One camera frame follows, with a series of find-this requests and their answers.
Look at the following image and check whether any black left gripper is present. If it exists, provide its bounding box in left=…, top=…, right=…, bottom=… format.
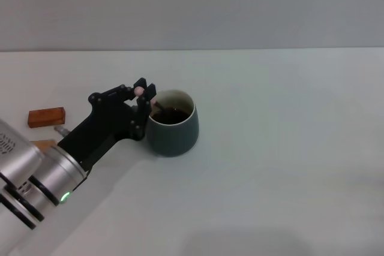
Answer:
left=56, top=77, right=157, bottom=176

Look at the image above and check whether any pink handled metal spoon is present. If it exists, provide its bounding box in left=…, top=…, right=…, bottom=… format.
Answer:
left=134, top=87, right=169, bottom=116

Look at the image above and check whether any dark grey ceramic mug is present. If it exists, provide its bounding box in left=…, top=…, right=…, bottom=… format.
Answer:
left=146, top=89, right=199, bottom=158

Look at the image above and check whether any reddish brown wooden block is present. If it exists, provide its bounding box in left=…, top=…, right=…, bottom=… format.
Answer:
left=28, top=107, right=66, bottom=128

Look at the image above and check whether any light wooden block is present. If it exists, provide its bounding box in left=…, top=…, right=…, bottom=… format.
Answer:
left=29, top=138, right=58, bottom=152

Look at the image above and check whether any metal cable connector plug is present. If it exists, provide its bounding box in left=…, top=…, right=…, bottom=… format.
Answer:
left=53, top=126, right=71, bottom=137

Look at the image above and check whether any silver perforated wrist camera box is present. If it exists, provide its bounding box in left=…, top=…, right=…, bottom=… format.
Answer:
left=0, top=119, right=44, bottom=192

